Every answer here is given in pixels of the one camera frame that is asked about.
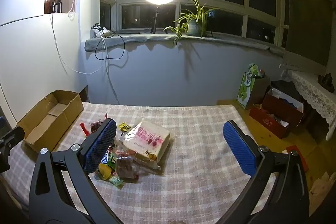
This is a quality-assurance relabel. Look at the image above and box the grey windowsill cloth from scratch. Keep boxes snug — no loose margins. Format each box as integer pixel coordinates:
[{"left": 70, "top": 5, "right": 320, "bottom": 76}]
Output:
[{"left": 84, "top": 33, "right": 286, "bottom": 56}]

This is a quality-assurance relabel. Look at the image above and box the yellow green candy packet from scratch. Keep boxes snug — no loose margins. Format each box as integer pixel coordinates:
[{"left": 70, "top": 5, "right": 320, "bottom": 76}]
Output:
[{"left": 96, "top": 164, "right": 113, "bottom": 181}]

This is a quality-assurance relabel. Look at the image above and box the beige plastic bag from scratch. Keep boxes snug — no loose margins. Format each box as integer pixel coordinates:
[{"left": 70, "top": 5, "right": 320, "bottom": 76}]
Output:
[{"left": 310, "top": 172, "right": 336, "bottom": 211}]

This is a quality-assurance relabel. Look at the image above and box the black tripod stand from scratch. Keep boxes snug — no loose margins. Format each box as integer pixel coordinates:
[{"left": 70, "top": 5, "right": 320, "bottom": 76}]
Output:
[{"left": 150, "top": 0, "right": 164, "bottom": 34}]

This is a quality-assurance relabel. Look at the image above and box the white power strip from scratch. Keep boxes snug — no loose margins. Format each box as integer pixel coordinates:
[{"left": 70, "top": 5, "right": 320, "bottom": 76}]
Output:
[{"left": 91, "top": 26, "right": 111, "bottom": 38}]

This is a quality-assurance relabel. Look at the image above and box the red flat box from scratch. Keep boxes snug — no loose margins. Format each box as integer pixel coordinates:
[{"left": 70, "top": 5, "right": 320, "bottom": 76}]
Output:
[{"left": 286, "top": 145, "right": 310, "bottom": 169}]

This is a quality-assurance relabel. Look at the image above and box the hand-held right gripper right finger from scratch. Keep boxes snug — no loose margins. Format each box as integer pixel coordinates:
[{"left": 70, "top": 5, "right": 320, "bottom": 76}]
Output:
[{"left": 223, "top": 120, "right": 310, "bottom": 224}]

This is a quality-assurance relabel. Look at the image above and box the sliced bread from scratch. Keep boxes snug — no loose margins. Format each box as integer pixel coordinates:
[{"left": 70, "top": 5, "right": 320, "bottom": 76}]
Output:
[{"left": 115, "top": 116, "right": 171, "bottom": 176}]

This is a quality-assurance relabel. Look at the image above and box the thick white cable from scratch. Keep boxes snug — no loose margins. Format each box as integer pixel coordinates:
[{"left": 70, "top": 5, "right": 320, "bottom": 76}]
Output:
[{"left": 104, "top": 36, "right": 121, "bottom": 105}]

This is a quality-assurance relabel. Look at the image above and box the green carton box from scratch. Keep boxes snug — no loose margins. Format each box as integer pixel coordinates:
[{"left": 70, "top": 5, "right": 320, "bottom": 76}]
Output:
[{"left": 237, "top": 63, "right": 271, "bottom": 110}]

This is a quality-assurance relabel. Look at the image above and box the chocolate cake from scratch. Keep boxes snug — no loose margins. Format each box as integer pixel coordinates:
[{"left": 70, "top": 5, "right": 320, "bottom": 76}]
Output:
[{"left": 80, "top": 114, "right": 109, "bottom": 136}]

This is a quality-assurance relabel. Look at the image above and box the dark red dried fruit packet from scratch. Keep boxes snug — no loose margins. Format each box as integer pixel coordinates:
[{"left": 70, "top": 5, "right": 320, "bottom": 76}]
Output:
[{"left": 115, "top": 151, "right": 139, "bottom": 180}]

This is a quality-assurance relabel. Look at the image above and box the potted spider plant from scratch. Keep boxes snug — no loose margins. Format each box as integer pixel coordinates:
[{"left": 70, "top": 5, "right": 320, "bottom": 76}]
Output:
[{"left": 163, "top": 0, "right": 219, "bottom": 47}]

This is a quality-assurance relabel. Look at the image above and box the black cable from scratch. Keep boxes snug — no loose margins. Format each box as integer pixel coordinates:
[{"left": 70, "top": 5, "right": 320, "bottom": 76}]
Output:
[{"left": 94, "top": 30, "right": 126, "bottom": 60}]

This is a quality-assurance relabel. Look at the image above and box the green striped candy wrapper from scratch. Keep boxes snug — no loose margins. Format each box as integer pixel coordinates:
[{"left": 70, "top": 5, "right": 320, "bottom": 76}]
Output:
[{"left": 109, "top": 175, "right": 124, "bottom": 189}]

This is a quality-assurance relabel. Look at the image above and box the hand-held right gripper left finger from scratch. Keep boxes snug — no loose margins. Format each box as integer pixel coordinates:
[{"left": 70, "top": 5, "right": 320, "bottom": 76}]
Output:
[{"left": 28, "top": 118, "right": 117, "bottom": 224}]

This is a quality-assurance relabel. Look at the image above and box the thin white cable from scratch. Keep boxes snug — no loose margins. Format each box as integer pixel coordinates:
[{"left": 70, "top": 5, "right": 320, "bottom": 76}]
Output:
[{"left": 50, "top": 0, "right": 108, "bottom": 75}]

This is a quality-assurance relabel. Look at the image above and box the dark figurine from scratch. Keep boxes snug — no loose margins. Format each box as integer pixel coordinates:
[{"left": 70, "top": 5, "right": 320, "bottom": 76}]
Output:
[{"left": 318, "top": 73, "right": 336, "bottom": 92}]

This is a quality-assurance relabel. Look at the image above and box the red cardboard box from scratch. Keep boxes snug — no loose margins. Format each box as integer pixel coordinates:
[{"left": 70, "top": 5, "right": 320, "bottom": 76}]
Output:
[
  {"left": 249, "top": 106, "right": 292, "bottom": 139},
  {"left": 262, "top": 88, "right": 306, "bottom": 130}
]

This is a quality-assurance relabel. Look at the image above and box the brown cardboard box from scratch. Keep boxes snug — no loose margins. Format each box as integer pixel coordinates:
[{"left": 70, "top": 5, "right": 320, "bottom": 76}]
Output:
[{"left": 16, "top": 90, "right": 84, "bottom": 152}]

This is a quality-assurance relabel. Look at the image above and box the white lace tablecloth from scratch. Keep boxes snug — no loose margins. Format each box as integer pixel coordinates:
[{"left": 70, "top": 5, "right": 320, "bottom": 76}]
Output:
[{"left": 280, "top": 56, "right": 336, "bottom": 140}]

